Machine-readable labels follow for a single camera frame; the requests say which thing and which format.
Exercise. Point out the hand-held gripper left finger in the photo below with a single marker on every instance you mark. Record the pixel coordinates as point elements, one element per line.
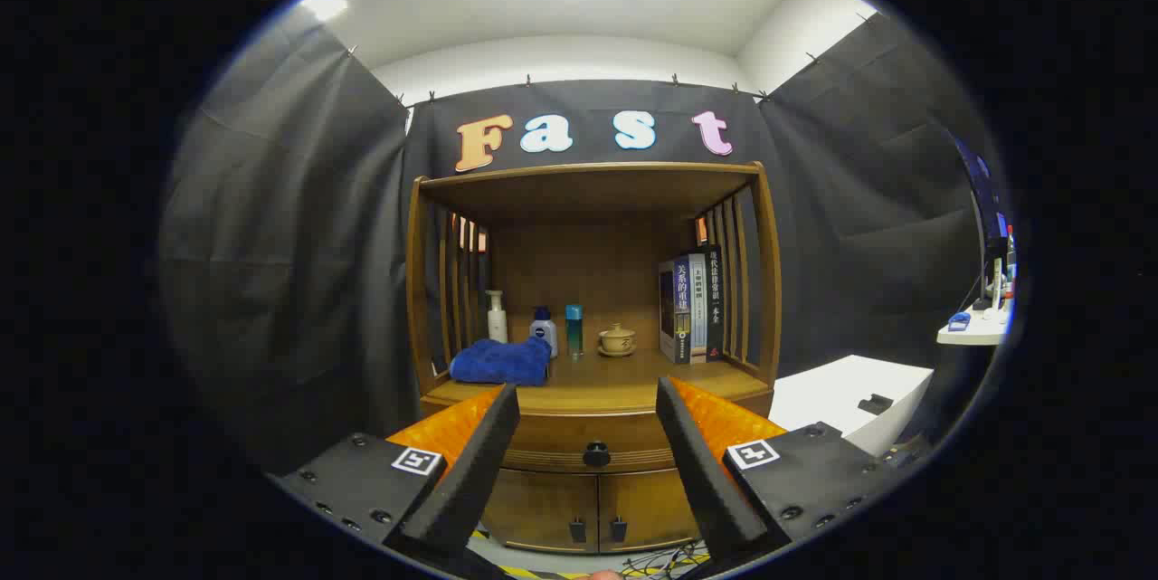
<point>470,471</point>

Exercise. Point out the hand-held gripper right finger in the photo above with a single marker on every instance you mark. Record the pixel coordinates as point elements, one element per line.
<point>701,471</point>

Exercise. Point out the wooden drawer with black knob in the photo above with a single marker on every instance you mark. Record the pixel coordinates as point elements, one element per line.
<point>561,433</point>

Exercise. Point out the wooden cabinet door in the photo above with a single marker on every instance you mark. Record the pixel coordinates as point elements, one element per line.
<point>647,508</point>
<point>543,508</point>

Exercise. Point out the wooden countertop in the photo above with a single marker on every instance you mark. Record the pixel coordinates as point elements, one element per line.
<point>615,376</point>

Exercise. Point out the white drawer cabinet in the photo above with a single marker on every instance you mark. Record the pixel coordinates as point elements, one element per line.
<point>832,394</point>

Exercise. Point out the brown wooden cabinet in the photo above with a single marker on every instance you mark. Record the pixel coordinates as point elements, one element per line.
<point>588,263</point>

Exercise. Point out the blue towel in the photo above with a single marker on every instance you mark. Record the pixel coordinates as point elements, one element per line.
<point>498,363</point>

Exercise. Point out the white pump bottle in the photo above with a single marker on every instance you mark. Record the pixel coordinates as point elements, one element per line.
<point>497,322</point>

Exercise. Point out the beige lidded teacup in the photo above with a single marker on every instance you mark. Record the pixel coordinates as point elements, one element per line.
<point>618,341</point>

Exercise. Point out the white bottle with blue cap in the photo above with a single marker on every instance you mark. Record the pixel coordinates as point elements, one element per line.
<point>545,333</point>

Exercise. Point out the book with pale spine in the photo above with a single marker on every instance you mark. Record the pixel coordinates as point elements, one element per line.
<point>697,309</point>

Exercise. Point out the book with blue spine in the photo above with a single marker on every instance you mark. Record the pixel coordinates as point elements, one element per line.
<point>671,309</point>

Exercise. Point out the teal blue bottle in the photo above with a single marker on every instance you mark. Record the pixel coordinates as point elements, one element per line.
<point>574,331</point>

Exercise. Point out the small blue object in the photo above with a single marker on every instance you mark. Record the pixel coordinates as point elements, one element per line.
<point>959,321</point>

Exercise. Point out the white desk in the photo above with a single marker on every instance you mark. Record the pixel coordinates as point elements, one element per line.
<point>972,334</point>

